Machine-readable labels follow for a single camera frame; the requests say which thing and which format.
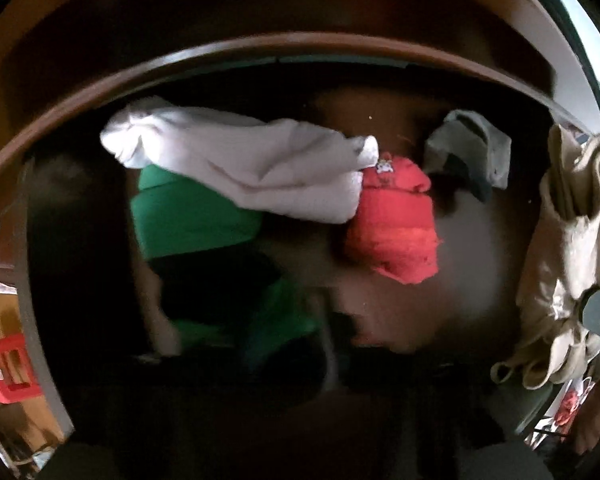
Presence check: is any red garment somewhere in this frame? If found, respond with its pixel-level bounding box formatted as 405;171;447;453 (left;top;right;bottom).
344;151;441;286

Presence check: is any green garment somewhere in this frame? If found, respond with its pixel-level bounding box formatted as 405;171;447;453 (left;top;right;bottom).
130;165;331;361

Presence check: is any white garment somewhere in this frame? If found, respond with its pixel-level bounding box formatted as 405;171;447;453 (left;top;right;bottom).
100;96;380;225

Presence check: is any red white printed cloth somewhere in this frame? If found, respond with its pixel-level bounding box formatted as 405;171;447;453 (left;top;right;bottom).
555;377;596;426

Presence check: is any beige underwear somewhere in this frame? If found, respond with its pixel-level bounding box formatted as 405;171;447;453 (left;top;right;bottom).
490;122;600;391

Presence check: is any brown wooden dresser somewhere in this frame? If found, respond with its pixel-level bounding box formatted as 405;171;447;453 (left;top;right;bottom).
0;0;600;281

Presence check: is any grey garment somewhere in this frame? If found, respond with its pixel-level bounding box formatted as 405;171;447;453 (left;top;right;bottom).
422;110;512;203

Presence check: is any small wooden drawer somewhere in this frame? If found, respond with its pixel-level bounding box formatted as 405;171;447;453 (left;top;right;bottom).
0;175;28;281

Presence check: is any large wooden drawer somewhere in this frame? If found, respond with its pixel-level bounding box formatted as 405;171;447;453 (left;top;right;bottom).
15;32;600;480

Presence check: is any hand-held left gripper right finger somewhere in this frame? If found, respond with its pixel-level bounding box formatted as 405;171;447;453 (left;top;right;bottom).
347;310;531;480

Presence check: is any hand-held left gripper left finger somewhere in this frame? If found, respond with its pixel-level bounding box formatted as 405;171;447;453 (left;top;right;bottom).
145;295;342;480

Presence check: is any red plastic stool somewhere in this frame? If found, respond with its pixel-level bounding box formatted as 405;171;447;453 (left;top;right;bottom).
0;335;41;405

